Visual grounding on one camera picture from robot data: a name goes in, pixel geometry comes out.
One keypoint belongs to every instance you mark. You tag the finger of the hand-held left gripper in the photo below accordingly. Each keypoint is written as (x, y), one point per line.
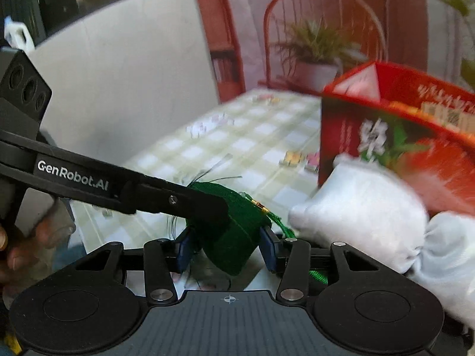
(178, 202)

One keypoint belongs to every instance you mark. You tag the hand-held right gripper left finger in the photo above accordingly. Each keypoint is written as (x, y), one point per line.
(183, 247)

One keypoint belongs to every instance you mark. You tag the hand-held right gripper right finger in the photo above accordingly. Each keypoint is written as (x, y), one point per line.
(268, 247)

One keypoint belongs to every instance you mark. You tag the green tasselled cloth pouch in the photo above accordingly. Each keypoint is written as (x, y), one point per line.
(230, 246)

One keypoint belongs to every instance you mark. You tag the red strawberry print box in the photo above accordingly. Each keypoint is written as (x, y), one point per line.
(419, 144)

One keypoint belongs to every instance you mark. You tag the person's left hand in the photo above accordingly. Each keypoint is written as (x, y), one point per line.
(40, 237)

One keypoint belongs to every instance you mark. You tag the white tied cloth bundle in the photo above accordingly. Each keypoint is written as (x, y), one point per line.
(371, 207)

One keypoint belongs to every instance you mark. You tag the white plastic jug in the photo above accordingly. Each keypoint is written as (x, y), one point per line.
(17, 34)

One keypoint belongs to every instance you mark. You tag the printed backdrop cloth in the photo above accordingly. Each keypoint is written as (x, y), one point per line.
(334, 26)

